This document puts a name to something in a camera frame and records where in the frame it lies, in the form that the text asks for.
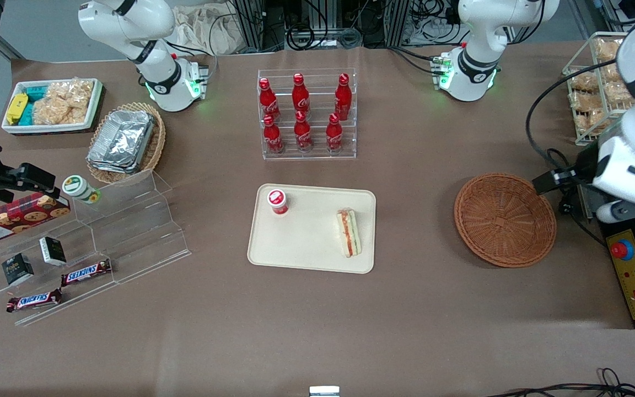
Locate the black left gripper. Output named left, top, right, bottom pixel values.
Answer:
left=532, top=143, right=600, bottom=195

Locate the yellow control panel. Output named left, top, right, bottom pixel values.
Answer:
left=605, top=228, right=635, bottom=321

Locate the clear acrylic bottle rack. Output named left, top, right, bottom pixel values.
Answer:
left=256, top=68, right=357, bottom=161

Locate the clear acrylic stepped stand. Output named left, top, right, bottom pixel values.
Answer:
left=0, top=207, right=117, bottom=327
left=71, top=168, right=192, bottom=286

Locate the black floor cable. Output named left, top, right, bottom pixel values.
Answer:
left=485, top=368, right=635, bottom=397

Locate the red emergency stop button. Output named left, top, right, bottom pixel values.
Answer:
left=610, top=240, right=635, bottom=261

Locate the red lid small bottle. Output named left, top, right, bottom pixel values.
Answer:
left=266, top=189, right=290, bottom=216

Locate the beige plastic tray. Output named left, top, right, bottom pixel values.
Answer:
left=246, top=183, right=378, bottom=275

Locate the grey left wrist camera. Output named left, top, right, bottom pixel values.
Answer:
left=595, top=201, right=635, bottom=226

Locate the grey cable coil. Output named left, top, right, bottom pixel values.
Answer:
left=326, top=26, right=364, bottom=49

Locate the beige cloth bag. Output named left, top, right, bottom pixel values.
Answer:
left=172, top=4, right=244, bottom=56

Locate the yellow snack packet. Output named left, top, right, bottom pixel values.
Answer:
left=6, top=93, right=29, bottom=125

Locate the clear rice cracker bag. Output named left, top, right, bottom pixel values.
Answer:
left=32, top=97, right=85, bottom=126
left=46, top=79, right=95, bottom=106

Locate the black power cable with plug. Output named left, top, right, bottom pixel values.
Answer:
left=547, top=147, right=608, bottom=246

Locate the brown round wicker basket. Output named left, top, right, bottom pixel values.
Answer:
left=454, top=173, right=558, bottom=269

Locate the black table appliance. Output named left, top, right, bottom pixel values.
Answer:
left=575, top=182, right=635, bottom=330

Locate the triangle sandwich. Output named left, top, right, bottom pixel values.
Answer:
left=335, top=208, right=363, bottom=259

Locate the silver foil packet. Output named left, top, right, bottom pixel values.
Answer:
left=87, top=109, right=156, bottom=175

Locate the red tartan cookie box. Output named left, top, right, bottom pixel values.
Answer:
left=0, top=192, right=72, bottom=246

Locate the light oval wicker basket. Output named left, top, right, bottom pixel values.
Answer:
left=86, top=101, right=167, bottom=185

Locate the brown Snickers bar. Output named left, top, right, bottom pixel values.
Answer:
left=6, top=288, right=63, bottom=314
left=61, top=259, right=113, bottom=288

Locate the red cola bottle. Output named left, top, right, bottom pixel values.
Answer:
left=259, top=78, right=281, bottom=122
left=325, top=113, right=345, bottom=154
left=334, top=73, right=353, bottom=121
left=293, top=110, right=314, bottom=153
left=292, top=73, right=311, bottom=114
left=262, top=114, right=285, bottom=154

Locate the small black carton box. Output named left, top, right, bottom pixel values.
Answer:
left=39, top=236, right=68, bottom=267
left=1, top=253, right=35, bottom=287

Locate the white rectangular snack bin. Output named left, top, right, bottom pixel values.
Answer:
left=1, top=78, right=104, bottom=136

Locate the green lid yogurt bottle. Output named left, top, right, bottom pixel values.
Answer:
left=62, top=175, right=102, bottom=205

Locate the black cable coil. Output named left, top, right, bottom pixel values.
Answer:
left=286, top=21, right=330, bottom=52

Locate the white wire rack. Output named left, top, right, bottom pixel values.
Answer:
left=563, top=31, right=635, bottom=147

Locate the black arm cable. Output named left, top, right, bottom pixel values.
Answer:
left=525, top=57, right=635, bottom=167

